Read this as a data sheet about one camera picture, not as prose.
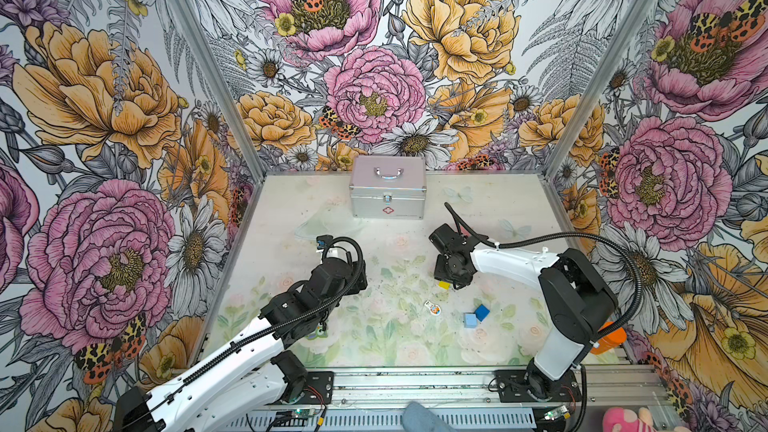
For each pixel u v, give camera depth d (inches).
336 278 22.0
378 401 28.9
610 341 28.6
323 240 26.4
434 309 33.8
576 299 18.7
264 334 19.1
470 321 32.9
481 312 33.6
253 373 23.8
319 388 29.0
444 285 35.1
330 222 42.8
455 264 27.0
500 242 24.1
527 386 26.5
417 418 26.7
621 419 25.6
